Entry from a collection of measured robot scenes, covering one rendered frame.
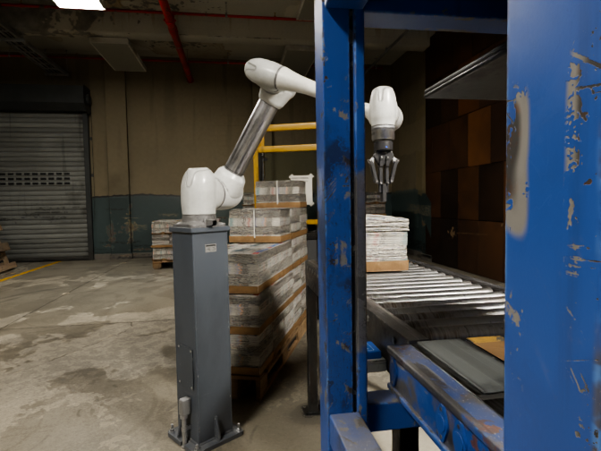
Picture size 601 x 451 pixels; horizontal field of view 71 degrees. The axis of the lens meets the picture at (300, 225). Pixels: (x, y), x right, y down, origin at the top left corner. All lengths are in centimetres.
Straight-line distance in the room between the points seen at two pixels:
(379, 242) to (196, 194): 83
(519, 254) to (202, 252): 174
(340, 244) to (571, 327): 58
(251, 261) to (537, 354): 213
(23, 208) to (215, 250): 842
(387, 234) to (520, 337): 156
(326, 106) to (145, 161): 887
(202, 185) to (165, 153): 760
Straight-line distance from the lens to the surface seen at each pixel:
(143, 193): 957
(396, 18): 92
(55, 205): 1002
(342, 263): 80
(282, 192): 349
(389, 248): 184
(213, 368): 210
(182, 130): 957
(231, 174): 211
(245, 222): 296
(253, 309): 241
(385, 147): 170
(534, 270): 27
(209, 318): 202
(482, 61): 72
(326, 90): 82
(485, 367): 87
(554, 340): 27
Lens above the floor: 110
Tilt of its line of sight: 3 degrees down
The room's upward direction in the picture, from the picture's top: 1 degrees counter-clockwise
